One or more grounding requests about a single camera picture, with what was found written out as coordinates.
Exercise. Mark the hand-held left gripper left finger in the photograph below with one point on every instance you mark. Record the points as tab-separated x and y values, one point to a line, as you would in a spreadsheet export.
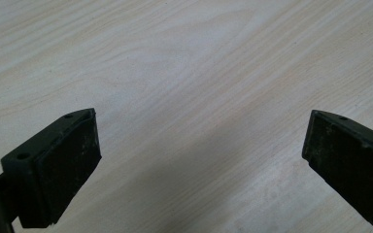
55	168

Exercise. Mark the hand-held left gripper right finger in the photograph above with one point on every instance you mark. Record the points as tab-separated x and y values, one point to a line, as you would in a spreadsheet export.
353	171

